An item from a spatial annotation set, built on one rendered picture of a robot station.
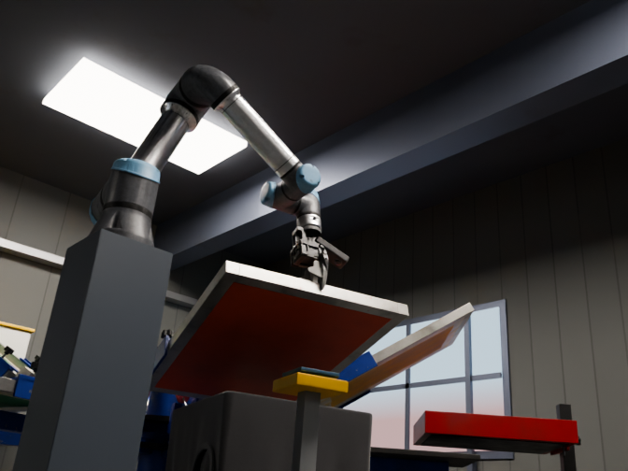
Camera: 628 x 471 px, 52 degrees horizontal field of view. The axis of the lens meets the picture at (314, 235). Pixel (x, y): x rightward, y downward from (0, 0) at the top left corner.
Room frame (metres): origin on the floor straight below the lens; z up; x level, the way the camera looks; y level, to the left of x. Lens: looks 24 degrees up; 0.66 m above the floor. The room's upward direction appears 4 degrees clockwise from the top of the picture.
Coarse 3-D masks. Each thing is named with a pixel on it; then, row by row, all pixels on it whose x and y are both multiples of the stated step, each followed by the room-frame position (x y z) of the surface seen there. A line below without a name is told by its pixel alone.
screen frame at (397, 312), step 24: (240, 264) 1.61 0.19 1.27; (216, 288) 1.66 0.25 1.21; (264, 288) 1.67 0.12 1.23; (288, 288) 1.67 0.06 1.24; (312, 288) 1.70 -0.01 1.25; (336, 288) 1.74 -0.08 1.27; (192, 312) 1.82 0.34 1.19; (384, 312) 1.82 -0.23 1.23; (192, 336) 1.92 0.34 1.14; (168, 360) 2.06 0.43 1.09
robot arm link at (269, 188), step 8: (264, 184) 1.72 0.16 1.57; (272, 184) 1.69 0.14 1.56; (280, 184) 1.67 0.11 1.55; (264, 192) 1.71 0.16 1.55; (272, 192) 1.69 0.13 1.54; (280, 192) 1.67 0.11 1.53; (264, 200) 1.71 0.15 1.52; (272, 200) 1.71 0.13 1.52; (280, 200) 1.70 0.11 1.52; (288, 200) 1.69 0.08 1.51; (280, 208) 1.74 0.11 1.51; (288, 208) 1.75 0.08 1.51; (296, 208) 1.75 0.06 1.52
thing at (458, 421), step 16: (432, 416) 2.69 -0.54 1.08; (448, 416) 2.68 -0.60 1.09; (464, 416) 2.68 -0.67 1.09; (480, 416) 2.67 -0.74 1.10; (496, 416) 2.67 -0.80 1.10; (512, 416) 2.66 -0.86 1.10; (416, 432) 3.01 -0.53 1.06; (432, 432) 2.69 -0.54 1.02; (448, 432) 2.68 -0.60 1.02; (464, 432) 2.68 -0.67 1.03; (480, 432) 2.67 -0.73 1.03; (496, 432) 2.67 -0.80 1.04; (512, 432) 2.66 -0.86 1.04; (528, 432) 2.66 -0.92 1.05; (544, 432) 2.65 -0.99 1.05; (560, 432) 2.65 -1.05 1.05; (576, 432) 2.65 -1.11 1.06; (464, 448) 3.07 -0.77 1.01; (480, 448) 3.02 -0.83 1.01; (496, 448) 2.98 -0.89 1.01; (512, 448) 2.93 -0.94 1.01; (528, 448) 2.89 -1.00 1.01; (544, 448) 2.85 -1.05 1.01; (560, 448) 2.83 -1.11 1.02
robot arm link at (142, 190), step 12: (120, 168) 1.34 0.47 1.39; (132, 168) 1.34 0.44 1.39; (144, 168) 1.35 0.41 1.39; (156, 168) 1.39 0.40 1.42; (108, 180) 1.37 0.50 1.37; (120, 180) 1.34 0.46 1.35; (132, 180) 1.34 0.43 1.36; (144, 180) 1.35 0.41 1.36; (156, 180) 1.38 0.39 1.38; (108, 192) 1.36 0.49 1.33; (120, 192) 1.34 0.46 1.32; (132, 192) 1.34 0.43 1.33; (144, 192) 1.36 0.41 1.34; (156, 192) 1.40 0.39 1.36; (144, 204) 1.36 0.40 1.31
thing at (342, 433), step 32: (224, 416) 1.68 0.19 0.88; (256, 416) 1.71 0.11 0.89; (288, 416) 1.75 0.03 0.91; (320, 416) 1.79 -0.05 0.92; (352, 416) 1.84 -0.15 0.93; (224, 448) 1.68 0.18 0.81; (256, 448) 1.72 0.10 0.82; (288, 448) 1.76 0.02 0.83; (320, 448) 1.80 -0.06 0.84; (352, 448) 1.84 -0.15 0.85
